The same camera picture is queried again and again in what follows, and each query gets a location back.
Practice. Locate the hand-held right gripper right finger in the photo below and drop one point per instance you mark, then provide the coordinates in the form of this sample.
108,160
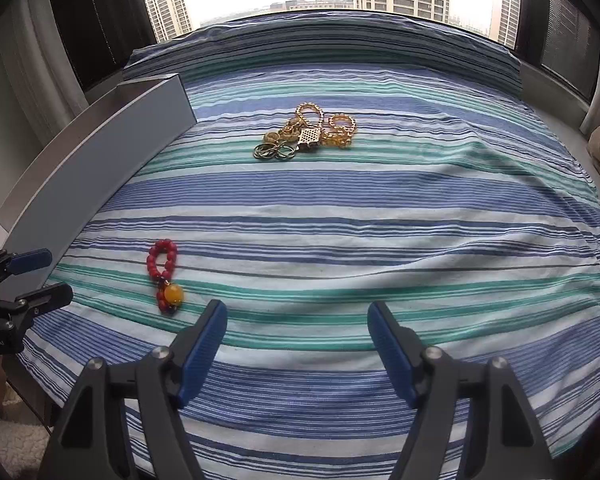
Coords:
392,350

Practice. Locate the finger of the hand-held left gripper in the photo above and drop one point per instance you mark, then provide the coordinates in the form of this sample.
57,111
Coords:
30,260
47,297

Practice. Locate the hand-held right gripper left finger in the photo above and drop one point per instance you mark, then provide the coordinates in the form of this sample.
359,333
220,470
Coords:
200,350

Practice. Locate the long grey box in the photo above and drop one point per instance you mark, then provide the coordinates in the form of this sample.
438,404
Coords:
80,170

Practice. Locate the white fluffy rug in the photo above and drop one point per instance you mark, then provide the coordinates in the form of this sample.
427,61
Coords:
10,440

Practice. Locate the striped bed sheet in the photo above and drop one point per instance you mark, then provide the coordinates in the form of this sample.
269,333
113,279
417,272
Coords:
405,240

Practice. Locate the grey curtain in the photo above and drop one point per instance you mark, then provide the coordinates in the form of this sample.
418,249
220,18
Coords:
35,60

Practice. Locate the slim apartment building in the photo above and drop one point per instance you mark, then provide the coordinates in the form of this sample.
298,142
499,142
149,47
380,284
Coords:
170,10

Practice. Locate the distant apartment building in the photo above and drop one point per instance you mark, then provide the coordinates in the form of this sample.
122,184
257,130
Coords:
505,17

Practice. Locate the low brick building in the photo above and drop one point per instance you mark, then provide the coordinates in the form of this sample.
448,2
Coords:
320,5

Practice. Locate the dark louvred window panel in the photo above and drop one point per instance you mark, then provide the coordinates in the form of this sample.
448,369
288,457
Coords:
565,35

